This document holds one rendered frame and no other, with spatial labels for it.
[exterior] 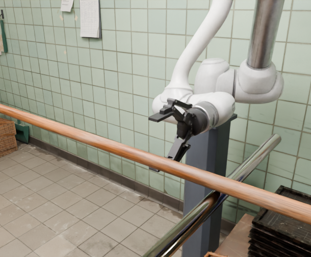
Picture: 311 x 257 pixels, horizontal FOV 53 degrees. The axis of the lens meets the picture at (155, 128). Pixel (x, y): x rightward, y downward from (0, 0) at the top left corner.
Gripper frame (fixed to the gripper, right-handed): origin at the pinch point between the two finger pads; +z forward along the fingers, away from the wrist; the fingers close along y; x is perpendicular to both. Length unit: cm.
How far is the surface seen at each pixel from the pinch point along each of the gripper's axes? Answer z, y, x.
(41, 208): -52, 119, 152
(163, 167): 9.8, -1.0, -9.4
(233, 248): -42, 61, -8
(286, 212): 9.8, -0.8, -34.1
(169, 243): 25.5, 1.0, -21.4
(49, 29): -120, -9, 208
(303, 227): -39, 36, -32
